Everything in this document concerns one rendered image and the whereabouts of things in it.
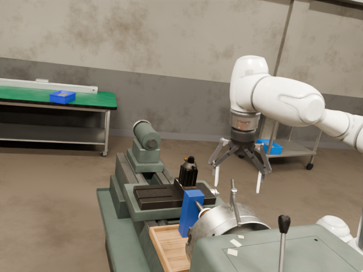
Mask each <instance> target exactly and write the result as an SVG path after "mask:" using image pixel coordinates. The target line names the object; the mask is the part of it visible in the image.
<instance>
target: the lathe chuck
mask: <svg viewBox="0 0 363 272"><path fill-rule="evenodd" d="M237 207H238V212H239V216H240V217H242V216H252V217H256V218H259V219H261V218H260V217H259V216H258V215H257V214H256V213H255V212H254V211H252V210H251V209H249V207H248V206H246V205H244V204H241V203H237ZM228 208H230V203H226V204H223V205H220V206H217V207H214V208H212V209H211V210H209V211H208V212H206V213H205V214H204V215H203V216H202V217H200V218H199V219H198V221H197V222H196V223H195V224H194V225H193V227H192V228H191V230H190V232H189V234H190V235H192V237H191V238H192V239H191V242H190V245H189V244H188V242H186V244H185V252H186V257H187V259H188V261H189V263H190V264H191V259H192V253H193V248H194V245H195V243H196V242H197V241H198V240H199V239H200V238H202V237H207V236H208V235H209V234H210V233H211V232H212V231H213V230H215V229H216V228H217V227H218V226H220V225H221V224H223V223H225V222H227V221H229V220H232V219H234V218H236V216H235V213H231V212H228V211H227V209H228ZM188 245H189V246H188Z"/></svg>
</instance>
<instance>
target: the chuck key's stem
mask: <svg viewBox="0 0 363 272"><path fill-rule="evenodd" d="M232 195H235V196H236V198H237V189H236V188H231V194H230V211H232V212H233V211H234V208H233V202H232Z"/></svg>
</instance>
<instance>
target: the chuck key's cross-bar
mask: <svg viewBox="0 0 363 272"><path fill-rule="evenodd" d="M231 188H234V180H233V179H231ZM232 202H233V208H234V212H235V216H236V221H237V226H238V227H241V220H240V216H239V212H238V207H237V203H236V196H235V195H232Z"/></svg>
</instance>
